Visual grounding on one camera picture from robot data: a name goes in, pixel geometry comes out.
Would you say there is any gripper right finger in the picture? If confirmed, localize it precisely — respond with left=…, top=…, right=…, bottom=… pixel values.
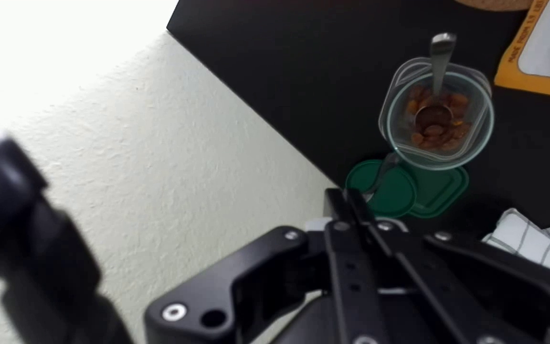
left=346, top=189, right=550, bottom=344

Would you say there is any yellow and white packet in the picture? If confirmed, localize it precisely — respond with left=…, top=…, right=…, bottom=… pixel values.
left=494, top=0, right=550, bottom=101

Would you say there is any rectangular green lid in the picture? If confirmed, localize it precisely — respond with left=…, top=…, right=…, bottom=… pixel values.
left=399, top=164, right=470, bottom=219

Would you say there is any glass cup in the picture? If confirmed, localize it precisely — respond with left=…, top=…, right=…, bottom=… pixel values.
left=378, top=57, right=495, bottom=171

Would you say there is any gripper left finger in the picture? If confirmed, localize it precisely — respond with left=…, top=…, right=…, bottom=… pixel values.
left=144, top=188, right=391, bottom=344

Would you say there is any round green lid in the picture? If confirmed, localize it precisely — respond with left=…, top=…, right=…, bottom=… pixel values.
left=345, top=159, right=417, bottom=218

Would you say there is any silver spoon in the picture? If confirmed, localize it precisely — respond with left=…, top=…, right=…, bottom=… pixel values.
left=413, top=32, right=458, bottom=130

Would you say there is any white checked cloth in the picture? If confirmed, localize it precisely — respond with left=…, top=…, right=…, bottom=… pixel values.
left=481, top=208, right=550, bottom=280

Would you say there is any heap of brown almonds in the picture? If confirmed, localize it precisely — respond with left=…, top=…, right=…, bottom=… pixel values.
left=405, top=86, right=472, bottom=151

